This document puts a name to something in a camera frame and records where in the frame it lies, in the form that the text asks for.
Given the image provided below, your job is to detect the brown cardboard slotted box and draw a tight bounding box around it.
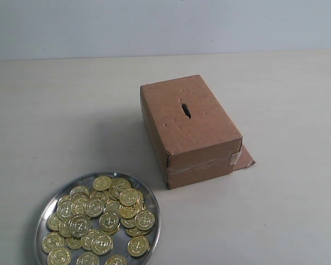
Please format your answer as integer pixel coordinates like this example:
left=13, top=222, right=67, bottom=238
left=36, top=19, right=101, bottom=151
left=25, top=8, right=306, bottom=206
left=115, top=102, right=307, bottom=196
left=140, top=75, right=255, bottom=189

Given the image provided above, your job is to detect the round steel plate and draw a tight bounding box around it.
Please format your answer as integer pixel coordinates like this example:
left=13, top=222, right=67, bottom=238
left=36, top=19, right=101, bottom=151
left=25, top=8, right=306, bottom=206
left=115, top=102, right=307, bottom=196
left=32, top=171, right=161, bottom=264

